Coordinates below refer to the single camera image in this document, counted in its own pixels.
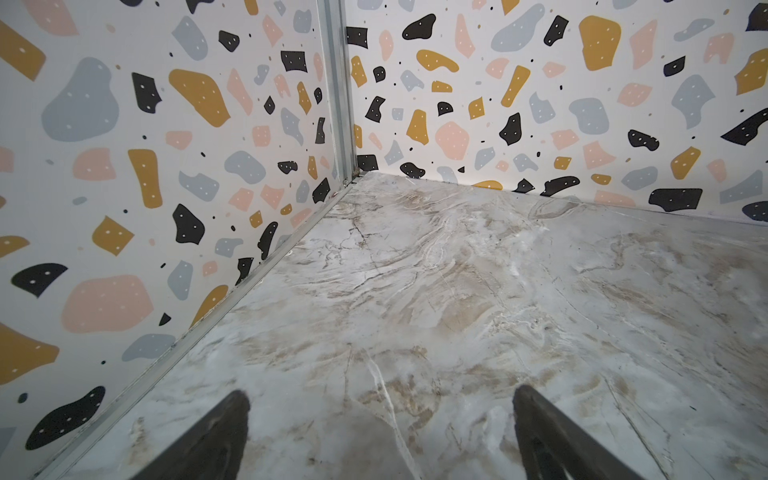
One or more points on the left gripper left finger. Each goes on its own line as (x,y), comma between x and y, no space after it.
(212,448)

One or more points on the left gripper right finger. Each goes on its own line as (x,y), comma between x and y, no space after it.
(552,446)

